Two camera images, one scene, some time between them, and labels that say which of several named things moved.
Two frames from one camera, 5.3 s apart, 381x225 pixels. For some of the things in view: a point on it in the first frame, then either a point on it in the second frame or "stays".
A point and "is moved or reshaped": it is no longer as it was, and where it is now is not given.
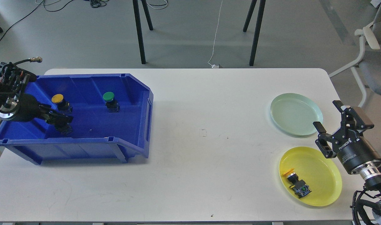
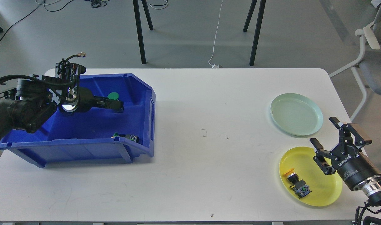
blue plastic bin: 111,113 stays
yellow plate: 316,170 stays
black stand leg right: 257,26 stays
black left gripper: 27,109 -> 79,99
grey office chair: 373,69 stays
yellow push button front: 300,188 stays
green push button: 65,128 -> 131,137
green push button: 112,106 is moved or reshaped
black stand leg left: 135,3 stays
